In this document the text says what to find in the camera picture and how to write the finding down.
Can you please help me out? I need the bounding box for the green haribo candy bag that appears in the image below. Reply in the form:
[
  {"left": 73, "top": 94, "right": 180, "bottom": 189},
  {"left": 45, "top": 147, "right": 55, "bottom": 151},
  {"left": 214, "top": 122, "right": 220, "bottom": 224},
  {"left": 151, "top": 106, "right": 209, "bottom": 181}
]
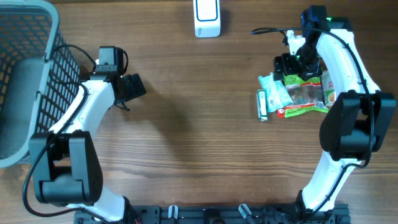
[{"left": 284, "top": 75, "right": 329, "bottom": 118}]

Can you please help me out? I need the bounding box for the cup noodles container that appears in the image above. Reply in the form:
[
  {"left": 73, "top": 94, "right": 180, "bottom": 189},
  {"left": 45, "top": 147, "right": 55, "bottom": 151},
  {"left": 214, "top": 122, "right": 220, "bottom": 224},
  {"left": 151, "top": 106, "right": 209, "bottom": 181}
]
[{"left": 320, "top": 70, "right": 336, "bottom": 108}]

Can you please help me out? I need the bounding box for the teal snack packet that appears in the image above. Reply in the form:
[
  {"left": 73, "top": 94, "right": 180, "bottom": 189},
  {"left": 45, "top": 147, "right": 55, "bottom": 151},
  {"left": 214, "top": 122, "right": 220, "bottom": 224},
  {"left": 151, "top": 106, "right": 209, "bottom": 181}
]
[{"left": 258, "top": 72, "right": 294, "bottom": 113}]

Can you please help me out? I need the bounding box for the red snack bar wrapper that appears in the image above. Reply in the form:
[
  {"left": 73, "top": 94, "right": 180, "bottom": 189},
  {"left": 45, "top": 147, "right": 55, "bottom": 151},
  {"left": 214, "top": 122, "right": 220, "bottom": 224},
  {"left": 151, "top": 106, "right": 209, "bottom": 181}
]
[{"left": 277, "top": 108, "right": 285, "bottom": 118}]

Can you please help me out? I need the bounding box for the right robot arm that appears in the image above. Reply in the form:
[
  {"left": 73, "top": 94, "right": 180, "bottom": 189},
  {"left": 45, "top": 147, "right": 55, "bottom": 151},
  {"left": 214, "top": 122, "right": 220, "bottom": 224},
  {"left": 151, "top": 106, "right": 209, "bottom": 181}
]
[{"left": 263, "top": 5, "right": 396, "bottom": 223}]

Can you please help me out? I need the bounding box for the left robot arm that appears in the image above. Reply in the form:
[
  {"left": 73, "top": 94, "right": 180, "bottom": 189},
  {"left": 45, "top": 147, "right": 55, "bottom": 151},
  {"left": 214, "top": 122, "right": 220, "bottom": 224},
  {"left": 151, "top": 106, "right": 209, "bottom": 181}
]
[{"left": 22, "top": 46, "right": 146, "bottom": 223}]

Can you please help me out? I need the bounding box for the white barcode scanner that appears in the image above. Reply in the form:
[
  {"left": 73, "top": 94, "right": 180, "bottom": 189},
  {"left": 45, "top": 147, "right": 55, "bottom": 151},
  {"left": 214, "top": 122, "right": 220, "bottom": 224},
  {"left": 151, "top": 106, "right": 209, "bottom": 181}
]
[{"left": 193, "top": 0, "right": 221, "bottom": 38}]

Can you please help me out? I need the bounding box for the grey plastic shopping basket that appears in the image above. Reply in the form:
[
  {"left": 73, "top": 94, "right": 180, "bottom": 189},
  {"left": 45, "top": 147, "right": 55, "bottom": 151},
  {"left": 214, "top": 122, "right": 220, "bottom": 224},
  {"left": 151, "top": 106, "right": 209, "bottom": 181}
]
[{"left": 1, "top": 1, "right": 80, "bottom": 168}]

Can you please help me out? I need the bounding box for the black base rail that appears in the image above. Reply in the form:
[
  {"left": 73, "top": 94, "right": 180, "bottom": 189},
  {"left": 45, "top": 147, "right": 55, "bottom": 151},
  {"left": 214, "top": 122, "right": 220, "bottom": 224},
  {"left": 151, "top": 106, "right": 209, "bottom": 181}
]
[{"left": 73, "top": 203, "right": 351, "bottom": 224}]

